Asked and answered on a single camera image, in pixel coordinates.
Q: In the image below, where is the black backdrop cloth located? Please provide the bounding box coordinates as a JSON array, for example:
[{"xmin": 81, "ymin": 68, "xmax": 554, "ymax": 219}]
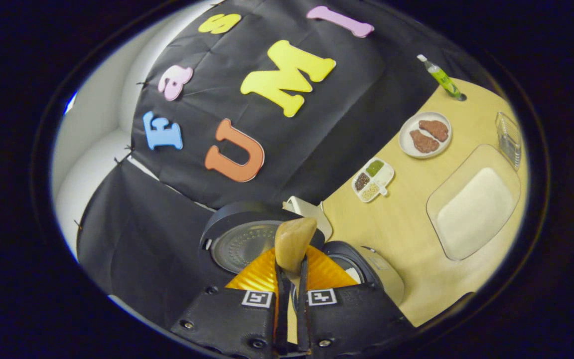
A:
[{"xmin": 75, "ymin": 0, "xmax": 467, "ymax": 330}]

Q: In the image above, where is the clear tray of rice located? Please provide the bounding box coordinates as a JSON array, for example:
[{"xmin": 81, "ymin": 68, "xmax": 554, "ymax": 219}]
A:
[{"xmin": 426, "ymin": 144, "xmax": 522, "ymax": 261}]

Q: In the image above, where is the wooden spoon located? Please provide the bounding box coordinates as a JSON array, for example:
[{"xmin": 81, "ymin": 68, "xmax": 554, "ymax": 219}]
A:
[{"xmin": 274, "ymin": 217, "xmax": 318, "ymax": 289}]

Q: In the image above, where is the white round plate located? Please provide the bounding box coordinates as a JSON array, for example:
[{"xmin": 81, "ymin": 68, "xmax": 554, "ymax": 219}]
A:
[{"xmin": 399, "ymin": 111, "xmax": 453, "ymax": 159}]

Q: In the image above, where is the green drink bottle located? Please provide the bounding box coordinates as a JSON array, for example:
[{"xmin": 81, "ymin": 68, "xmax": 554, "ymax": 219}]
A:
[{"xmin": 417, "ymin": 54, "xmax": 467, "ymax": 101}]

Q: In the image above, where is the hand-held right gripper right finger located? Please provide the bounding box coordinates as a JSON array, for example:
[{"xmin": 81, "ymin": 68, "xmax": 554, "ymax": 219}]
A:
[{"xmin": 297, "ymin": 244, "xmax": 415, "ymax": 356}]

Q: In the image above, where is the white divided bean dish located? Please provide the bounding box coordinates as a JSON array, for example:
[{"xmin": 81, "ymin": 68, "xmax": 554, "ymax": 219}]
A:
[{"xmin": 351, "ymin": 158, "xmax": 396, "ymax": 203}]

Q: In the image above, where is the dark grey rice cooker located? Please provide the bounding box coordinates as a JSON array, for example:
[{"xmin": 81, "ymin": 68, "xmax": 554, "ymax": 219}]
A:
[{"xmin": 198, "ymin": 201, "xmax": 406, "ymax": 320}]

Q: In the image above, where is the brown meat piece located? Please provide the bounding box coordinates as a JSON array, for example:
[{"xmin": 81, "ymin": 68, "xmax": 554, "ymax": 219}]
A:
[
  {"xmin": 419, "ymin": 120, "xmax": 449, "ymax": 142},
  {"xmin": 410, "ymin": 130, "xmax": 440, "ymax": 154}
]

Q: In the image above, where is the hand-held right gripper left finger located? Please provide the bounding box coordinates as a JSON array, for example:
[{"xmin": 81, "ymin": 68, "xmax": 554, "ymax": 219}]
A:
[{"xmin": 170, "ymin": 247, "xmax": 287, "ymax": 357}]

